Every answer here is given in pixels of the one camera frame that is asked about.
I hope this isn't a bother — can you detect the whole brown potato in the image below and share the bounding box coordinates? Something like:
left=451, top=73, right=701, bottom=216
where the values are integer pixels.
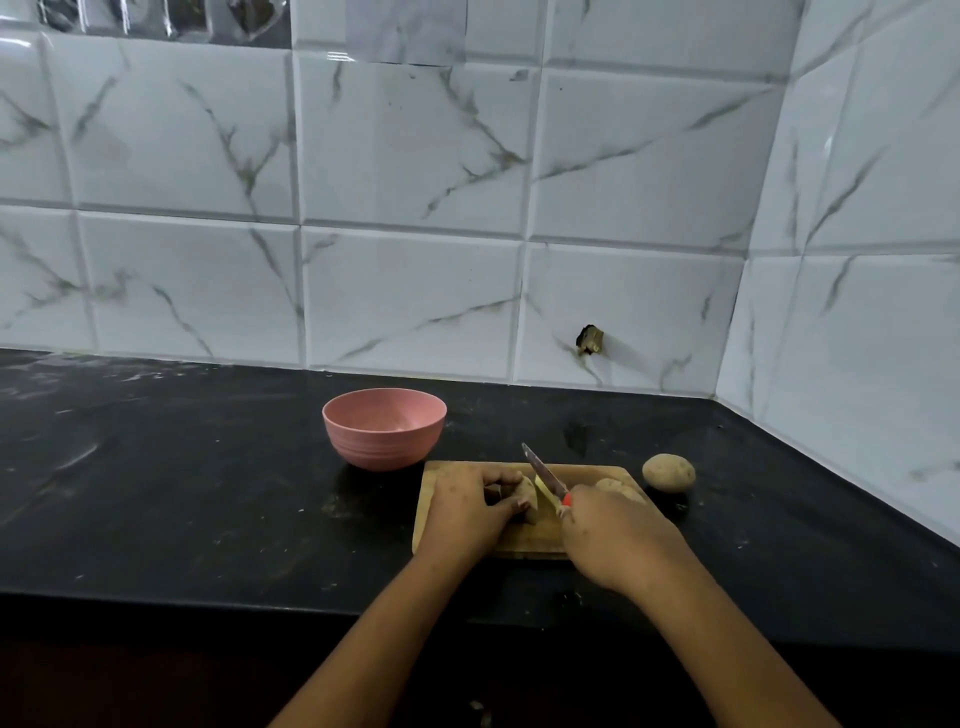
left=642, top=453, right=697, bottom=495

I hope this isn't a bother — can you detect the pink plastic bowl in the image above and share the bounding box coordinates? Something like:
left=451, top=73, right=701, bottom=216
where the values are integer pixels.
left=322, top=387, right=448, bottom=473

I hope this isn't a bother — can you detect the orange-handled kitchen knife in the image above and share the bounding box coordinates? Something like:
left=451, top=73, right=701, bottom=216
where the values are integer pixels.
left=521, top=442, right=575, bottom=520

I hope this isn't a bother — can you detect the person's right forearm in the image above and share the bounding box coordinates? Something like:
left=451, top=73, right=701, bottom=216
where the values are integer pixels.
left=630, top=543, right=843, bottom=728

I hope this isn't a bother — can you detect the person's left hand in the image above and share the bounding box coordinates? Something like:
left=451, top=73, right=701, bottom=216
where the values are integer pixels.
left=417, top=462, right=532, bottom=566

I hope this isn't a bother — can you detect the person's right hand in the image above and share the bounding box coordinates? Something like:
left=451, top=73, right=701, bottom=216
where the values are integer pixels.
left=559, top=485, right=687, bottom=594

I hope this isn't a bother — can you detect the potato piece being cut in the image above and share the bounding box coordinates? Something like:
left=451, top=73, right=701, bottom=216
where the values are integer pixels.
left=486, top=475, right=541, bottom=526

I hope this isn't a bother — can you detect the wooden cutting board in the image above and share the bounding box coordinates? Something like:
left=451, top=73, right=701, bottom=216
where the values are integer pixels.
left=411, top=460, right=655, bottom=561

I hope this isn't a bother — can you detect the potato half on board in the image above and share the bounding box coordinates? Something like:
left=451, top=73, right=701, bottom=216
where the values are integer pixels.
left=594, top=477, right=648, bottom=505

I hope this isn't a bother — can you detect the person's left forearm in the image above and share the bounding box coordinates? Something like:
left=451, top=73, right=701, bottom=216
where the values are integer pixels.
left=267, top=547, right=481, bottom=728

